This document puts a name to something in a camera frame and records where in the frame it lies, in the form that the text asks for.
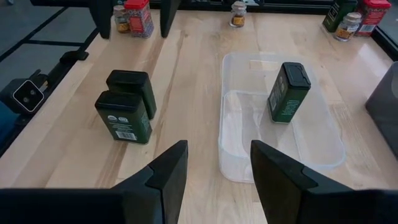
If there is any black aluminium table frame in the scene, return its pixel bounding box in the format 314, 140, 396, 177
0, 0, 398, 158

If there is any black table-level camera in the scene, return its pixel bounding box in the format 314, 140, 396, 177
0, 68, 46, 115

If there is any dark green spice tin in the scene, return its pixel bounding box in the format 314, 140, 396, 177
266, 61, 312, 124
94, 90, 154, 145
105, 69, 158, 121
322, 0, 358, 34

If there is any glass spice jar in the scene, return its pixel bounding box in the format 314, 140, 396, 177
333, 11, 363, 43
229, 0, 248, 29
113, 4, 131, 34

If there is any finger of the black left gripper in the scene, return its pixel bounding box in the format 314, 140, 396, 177
159, 0, 183, 39
29, 0, 114, 40

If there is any red lid spice tin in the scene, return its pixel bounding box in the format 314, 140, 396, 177
354, 0, 392, 38
123, 0, 155, 39

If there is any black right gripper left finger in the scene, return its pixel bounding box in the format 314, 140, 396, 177
0, 139, 189, 224

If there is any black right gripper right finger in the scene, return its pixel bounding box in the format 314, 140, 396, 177
250, 139, 398, 224

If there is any clear plastic bin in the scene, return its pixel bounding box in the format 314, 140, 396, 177
217, 52, 346, 184

